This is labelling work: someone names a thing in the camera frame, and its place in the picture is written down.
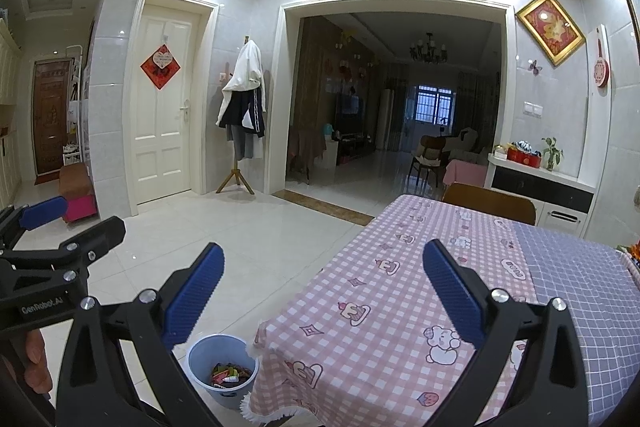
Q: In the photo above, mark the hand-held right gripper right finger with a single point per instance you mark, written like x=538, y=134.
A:
x=452, y=292

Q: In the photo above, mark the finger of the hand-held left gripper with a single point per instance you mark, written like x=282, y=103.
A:
x=45, y=212
x=102, y=234

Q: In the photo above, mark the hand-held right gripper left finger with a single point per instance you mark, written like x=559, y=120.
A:
x=192, y=294

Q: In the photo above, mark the blue plastic waste bin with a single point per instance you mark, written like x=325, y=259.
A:
x=200, y=357

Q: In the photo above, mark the pile of colourful wrappers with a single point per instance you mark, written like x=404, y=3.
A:
x=222, y=369

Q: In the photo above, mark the person's left hand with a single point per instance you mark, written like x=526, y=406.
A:
x=36, y=362

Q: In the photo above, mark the pink box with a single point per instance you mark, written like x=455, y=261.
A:
x=80, y=209

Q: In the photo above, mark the pink checked tablecloth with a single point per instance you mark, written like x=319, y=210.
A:
x=375, y=332

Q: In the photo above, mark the carved wooden entry door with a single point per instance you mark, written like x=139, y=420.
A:
x=50, y=122

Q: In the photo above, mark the white panel door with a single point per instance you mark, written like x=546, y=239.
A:
x=160, y=147

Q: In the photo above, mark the white shelf rack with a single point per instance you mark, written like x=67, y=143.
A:
x=75, y=107

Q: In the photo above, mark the pink covered side table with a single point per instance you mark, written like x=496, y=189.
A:
x=465, y=173

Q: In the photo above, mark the wooden coat stand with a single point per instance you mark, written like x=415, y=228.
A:
x=235, y=179

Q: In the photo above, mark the purple checked tablecloth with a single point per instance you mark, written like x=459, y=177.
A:
x=575, y=282

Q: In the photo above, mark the white and black sideboard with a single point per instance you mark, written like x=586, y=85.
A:
x=540, y=187

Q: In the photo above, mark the wooden chair with cushion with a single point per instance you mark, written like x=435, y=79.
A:
x=427, y=157

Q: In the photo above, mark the light sofa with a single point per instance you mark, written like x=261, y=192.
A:
x=467, y=144

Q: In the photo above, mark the red tin box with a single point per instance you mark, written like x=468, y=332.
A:
x=523, y=158

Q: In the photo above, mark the grey trousers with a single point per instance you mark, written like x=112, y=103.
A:
x=241, y=144

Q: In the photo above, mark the green potted plant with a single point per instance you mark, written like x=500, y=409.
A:
x=552, y=152

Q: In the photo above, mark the dark television cabinet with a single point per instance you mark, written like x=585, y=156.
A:
x=355, y=147

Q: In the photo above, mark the red diamond door decoration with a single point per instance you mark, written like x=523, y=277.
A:
x=160, y=67

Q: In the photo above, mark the brown draped cloth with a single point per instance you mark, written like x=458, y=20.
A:
x=305, y=152

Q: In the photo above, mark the white standing air conditioner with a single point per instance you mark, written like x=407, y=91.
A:
x=387, y=119

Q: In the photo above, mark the tray of colourful items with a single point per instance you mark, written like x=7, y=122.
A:
x=634, y=257

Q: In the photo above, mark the barred window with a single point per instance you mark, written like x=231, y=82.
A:
x=435, y=104

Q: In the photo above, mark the teal round object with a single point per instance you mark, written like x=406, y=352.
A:
x=328, y=130

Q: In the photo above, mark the television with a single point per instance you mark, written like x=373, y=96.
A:
x=347, y=109

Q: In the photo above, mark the dark chandelier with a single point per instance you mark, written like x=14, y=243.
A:
x=428, y=49

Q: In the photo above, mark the gold diamond framed picture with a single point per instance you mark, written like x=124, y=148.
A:
x=550, y=27

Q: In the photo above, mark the white double light switch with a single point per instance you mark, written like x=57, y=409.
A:
x=533, y=109

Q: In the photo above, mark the butterfly wall decoration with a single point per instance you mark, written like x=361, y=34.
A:
x=535, y=67

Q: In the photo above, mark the red round wall ornament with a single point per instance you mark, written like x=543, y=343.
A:
x=601, y=72

